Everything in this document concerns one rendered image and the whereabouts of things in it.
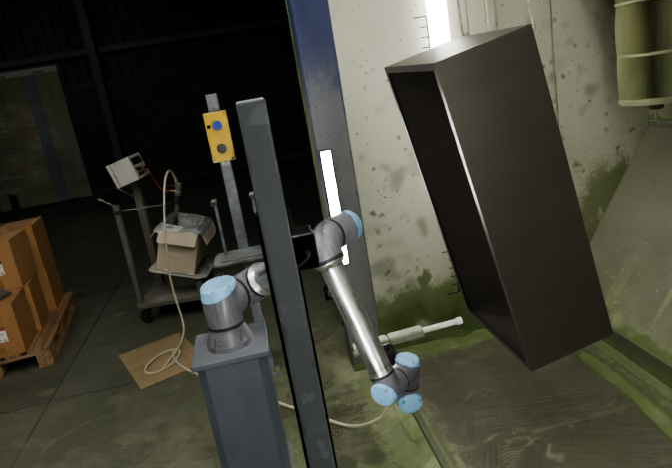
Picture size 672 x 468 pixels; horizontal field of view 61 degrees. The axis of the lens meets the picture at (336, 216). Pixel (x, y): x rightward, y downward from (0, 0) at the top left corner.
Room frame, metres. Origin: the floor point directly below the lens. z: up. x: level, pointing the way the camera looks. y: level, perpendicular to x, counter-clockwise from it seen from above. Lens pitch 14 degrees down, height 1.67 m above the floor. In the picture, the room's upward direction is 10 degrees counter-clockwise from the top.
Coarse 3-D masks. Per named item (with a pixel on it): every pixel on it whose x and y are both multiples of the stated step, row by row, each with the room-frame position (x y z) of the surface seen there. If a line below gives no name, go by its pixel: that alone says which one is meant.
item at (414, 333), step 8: (456, 320) 2.24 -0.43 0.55; (408, 328) 2.24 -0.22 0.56; (416, 328) 2.22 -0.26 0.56; (424, 328) 2.23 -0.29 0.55; (432, 328) 2.23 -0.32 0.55; (440, 328) 2.23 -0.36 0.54; (384, 336) 2.21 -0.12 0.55; (392, 336) 2.20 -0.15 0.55; (400, 336) 2.20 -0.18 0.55; (408, 336) 2.20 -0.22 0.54; (416, 336) 2.20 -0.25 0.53; (424, 336) 2.22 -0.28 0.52; (352, 344) 2.20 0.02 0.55; (384, 344) 2.18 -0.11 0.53; (392, 344) 2.19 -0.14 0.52; (400, 344) 2.20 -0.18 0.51
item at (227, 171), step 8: (208, 96) 3.08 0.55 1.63; (216, 96) 3.08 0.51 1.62; (208, 104) 3.08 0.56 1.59; (216, 104) 3.08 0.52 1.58; (224, 168) 3.08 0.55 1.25; (232, 168) 3.09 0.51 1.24; (224, 176) 3.08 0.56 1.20; (232, 176) 3.08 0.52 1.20; (224, 184) 3.08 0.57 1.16; (232, 184) 3.08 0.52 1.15; (232, 192) 3.08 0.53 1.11; (232, 200) 3.08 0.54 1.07; (232, 208) 3.08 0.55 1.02; (240, 208) 3.08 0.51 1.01; (232, 216) 3.08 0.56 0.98; (240, 216) 3.08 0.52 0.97; (240, 224) 3.08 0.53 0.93; (240, 232) 3.08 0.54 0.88; (240, 240) 3.08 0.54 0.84; (240, 248) 3.08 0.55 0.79; (248, 264) 3.08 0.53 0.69; (256, 304) 3.08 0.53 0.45; (256, 312) 3.08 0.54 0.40; (256, 320) 3.08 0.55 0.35; (264, 320) 3.09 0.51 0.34; (272, 360) 3.08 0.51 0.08; (272, 368) 3.08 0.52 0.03
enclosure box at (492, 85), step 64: (448, 64) 1.88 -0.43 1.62; (512, 64) 1.91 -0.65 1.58; (448, 128) 2.50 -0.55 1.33; (512, 128) 1.91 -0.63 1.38; (448, 192) 2.50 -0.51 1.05; (512, 192) 1.91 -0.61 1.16; (512, 256) 1.91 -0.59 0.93; (576, 256) 1.94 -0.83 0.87; (512, 320) 2.30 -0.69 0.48; (576, 320) 1.94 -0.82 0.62
